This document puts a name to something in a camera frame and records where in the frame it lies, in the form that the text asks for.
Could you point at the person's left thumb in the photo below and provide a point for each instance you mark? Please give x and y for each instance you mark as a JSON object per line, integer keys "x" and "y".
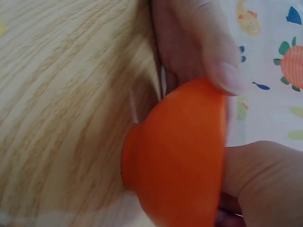
{"x": 213, "y": 47}

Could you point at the person's left fingers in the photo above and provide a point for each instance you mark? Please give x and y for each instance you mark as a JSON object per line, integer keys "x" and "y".
{"x": 168, "y": 47}

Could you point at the person's right fingers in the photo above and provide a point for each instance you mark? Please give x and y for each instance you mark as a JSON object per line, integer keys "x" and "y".
{"x": 228, "y": 210}

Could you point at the person's right thumb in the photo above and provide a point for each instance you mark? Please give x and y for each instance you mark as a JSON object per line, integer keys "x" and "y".
{"x": 260, "y": 163}

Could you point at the orange bowl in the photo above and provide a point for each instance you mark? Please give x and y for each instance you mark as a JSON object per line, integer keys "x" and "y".
{"x": 175, "y": 151}

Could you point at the person's left hand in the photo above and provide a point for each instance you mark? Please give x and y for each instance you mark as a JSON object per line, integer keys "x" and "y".
{"x": 196, "y": 40}

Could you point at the person's right hand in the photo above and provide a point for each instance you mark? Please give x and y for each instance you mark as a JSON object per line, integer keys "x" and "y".
{"x": 267, "y": 179}

